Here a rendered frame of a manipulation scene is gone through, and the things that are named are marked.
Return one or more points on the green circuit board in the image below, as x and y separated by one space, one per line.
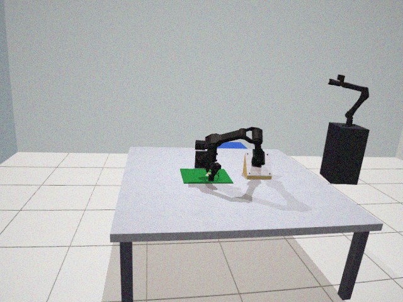
200 176

